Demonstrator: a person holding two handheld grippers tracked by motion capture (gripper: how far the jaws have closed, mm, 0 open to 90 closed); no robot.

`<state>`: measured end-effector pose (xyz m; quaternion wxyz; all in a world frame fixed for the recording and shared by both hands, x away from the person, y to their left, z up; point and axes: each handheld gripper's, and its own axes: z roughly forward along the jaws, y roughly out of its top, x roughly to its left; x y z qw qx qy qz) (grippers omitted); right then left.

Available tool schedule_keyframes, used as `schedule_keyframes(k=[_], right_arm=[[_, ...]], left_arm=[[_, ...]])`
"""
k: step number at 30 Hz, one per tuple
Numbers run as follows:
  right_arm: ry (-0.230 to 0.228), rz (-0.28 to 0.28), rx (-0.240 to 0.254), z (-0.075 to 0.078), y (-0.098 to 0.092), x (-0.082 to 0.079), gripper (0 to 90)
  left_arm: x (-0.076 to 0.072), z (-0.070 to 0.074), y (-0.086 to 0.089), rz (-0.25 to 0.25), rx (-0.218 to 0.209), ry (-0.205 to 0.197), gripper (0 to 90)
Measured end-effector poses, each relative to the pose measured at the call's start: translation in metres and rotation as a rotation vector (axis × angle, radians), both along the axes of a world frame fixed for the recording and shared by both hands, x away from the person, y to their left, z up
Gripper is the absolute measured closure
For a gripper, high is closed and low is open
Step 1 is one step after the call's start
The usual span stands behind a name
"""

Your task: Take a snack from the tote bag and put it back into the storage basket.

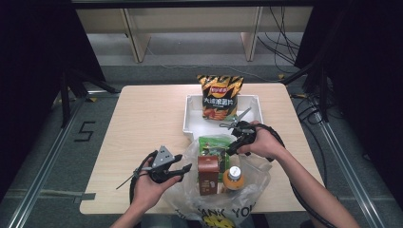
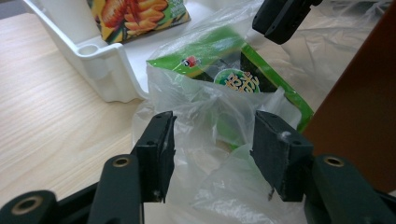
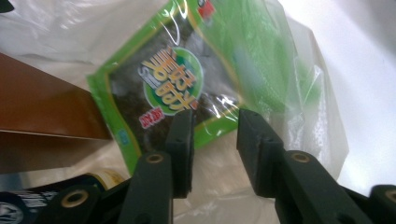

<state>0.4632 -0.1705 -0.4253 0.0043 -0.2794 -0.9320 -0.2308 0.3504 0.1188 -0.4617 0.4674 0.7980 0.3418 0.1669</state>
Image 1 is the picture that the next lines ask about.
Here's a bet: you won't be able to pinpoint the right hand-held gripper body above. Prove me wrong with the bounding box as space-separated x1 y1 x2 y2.
219 107 259 147

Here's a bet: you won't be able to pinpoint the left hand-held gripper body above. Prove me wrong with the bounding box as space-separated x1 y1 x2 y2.
146 145 180 185

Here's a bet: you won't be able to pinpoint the green snack packet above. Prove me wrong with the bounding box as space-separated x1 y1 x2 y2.
198 135 238 183

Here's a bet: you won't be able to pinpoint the brown drink carton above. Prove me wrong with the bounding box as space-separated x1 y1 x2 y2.
197 155 221 197

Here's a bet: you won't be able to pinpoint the orange juice bottle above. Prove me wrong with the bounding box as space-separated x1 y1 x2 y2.
222 165 246 192

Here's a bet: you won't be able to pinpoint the white plastic bin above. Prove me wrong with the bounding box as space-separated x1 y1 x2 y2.
182 94 265 143

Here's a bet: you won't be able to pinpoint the clear plastic bag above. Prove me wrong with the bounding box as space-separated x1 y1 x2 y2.
161 134 273 228

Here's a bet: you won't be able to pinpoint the black yellow chip bag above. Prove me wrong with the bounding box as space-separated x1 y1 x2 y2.
197 74 245 122

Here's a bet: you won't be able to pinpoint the person's right hand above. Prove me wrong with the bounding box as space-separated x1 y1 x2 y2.
237 120 287 162

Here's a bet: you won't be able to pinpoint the person's left hand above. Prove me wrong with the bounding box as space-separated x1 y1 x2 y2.
132 166 185 212

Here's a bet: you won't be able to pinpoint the grey tape strip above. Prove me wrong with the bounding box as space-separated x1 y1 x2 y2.
73 192 97 204

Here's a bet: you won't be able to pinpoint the black metal stand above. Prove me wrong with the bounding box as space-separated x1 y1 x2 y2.
59 67 121 128
280 60 331 124

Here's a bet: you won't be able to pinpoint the beige wooden desk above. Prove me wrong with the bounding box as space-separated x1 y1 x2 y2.
70 0 317 64

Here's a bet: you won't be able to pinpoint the black curtain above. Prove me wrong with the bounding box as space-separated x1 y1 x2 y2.
0 0 106 194
294 0 403 199

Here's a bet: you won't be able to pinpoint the right hand-held gripper cable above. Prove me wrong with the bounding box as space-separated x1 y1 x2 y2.
252 123 337 228

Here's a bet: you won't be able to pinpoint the hand-held gripper cable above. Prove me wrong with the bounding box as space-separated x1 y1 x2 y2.
252 123 337 228
128 149 159 204

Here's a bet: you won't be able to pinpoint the left hand-held gripper cable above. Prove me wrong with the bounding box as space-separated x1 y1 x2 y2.
128 149 159 204

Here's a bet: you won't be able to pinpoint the black cable tie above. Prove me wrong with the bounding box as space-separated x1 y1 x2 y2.
115 172 141 190

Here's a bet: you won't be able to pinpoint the black floor cables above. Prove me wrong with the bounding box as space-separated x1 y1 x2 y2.
293 93 338 126

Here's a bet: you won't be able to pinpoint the black hanging cables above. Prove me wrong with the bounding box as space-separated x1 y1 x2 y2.
256 6 302 74

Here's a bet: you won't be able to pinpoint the aluminium floor rail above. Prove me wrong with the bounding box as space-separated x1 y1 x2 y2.
313 120 387 228
6 94 89 228

